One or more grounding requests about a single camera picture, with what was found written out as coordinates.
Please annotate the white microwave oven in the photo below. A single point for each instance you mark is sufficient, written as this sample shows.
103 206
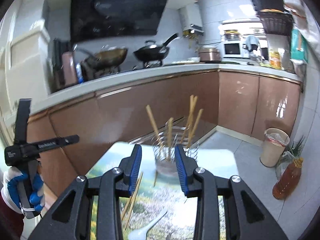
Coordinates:
232 49

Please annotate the grey cloth under basket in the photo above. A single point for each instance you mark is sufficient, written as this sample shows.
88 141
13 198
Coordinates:
166 168

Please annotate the bronze wok with handle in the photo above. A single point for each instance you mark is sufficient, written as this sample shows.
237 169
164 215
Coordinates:
107 57

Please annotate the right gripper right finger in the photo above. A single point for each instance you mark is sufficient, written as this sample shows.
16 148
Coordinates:
246 216

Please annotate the blue gloved left hand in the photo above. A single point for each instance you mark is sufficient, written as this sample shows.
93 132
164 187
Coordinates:
9 192

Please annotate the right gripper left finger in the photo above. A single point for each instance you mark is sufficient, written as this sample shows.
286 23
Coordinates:
70 216

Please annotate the black wall storage rack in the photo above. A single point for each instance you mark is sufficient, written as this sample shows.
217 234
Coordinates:
275 18

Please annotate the blue label bottle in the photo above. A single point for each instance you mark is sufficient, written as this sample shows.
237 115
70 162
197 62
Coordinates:
79 73

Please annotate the black range hood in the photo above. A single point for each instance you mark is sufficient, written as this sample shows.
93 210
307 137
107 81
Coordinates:
93 19

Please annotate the yellow bottle on counter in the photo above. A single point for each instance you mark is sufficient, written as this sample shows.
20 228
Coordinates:
274 59

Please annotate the white rice dispenser box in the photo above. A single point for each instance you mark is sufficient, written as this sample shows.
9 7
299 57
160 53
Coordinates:
28 73

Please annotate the teal hanging bag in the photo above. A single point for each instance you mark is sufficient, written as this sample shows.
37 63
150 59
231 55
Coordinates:
299 49

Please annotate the white water heater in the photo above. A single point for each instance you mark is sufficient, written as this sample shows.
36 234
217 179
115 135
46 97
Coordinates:
191 20

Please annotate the gas stove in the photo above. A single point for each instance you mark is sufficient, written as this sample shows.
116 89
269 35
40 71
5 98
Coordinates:
90 73

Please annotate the wire utensil holder basket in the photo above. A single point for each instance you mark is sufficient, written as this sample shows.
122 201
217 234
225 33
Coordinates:
164 146

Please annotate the cooking oil bottle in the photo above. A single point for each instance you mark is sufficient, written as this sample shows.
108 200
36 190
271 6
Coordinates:
288 180

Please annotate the black wok with lid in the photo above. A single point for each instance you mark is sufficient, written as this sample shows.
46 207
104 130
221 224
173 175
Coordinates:
154 52

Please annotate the copper rice cooker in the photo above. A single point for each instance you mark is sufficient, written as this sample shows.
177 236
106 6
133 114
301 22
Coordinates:
209 54

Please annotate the beige trash bin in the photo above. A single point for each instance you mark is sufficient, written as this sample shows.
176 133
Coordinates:
273 146

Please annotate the copper electric kettle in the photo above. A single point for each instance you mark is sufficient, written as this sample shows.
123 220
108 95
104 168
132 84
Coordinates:
63 65

